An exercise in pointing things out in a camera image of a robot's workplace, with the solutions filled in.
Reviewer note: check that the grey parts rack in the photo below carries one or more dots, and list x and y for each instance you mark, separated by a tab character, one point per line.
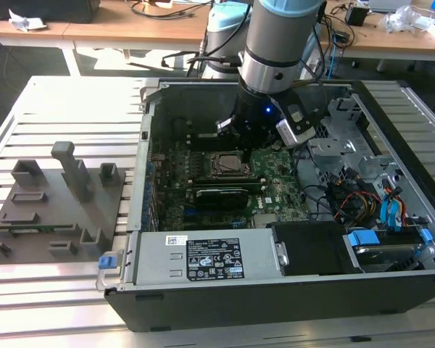
58	217

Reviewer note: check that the grey chipset heatsink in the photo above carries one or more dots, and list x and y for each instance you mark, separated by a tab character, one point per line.
264	220

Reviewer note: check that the silver CPU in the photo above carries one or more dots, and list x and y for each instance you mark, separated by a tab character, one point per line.
227	163

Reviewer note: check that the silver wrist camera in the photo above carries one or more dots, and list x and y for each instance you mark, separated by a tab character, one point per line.
293	134

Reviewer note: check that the small black box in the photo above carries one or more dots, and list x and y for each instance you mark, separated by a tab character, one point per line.
357	16

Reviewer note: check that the wooden desk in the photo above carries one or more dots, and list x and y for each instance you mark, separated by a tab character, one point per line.
384	41
76	30

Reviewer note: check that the clear plastic bag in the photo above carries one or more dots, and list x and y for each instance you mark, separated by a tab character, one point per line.
402	20

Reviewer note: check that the black PC case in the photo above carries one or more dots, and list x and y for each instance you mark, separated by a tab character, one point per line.
239	308

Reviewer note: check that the grey power supply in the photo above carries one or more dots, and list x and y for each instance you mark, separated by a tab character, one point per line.
156	261

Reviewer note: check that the black bag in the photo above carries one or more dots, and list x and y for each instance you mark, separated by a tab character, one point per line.
50	9

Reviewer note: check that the crumpled white paper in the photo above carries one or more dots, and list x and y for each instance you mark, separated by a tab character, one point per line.
25	21

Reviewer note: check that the blue case latch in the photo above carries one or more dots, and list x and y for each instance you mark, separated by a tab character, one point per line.
107	262

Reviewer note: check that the black graphics card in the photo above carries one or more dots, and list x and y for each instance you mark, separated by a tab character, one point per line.
221	199

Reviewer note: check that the metal drive cage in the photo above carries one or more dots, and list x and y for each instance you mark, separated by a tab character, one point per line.
330	156

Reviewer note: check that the green motherboard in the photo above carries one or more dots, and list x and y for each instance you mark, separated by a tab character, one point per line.
282	188

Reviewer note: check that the CPU socket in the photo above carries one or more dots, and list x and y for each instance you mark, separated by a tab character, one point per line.
249	177

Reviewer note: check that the hard disk in blue carrier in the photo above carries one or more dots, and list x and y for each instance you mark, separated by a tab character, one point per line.
384	253

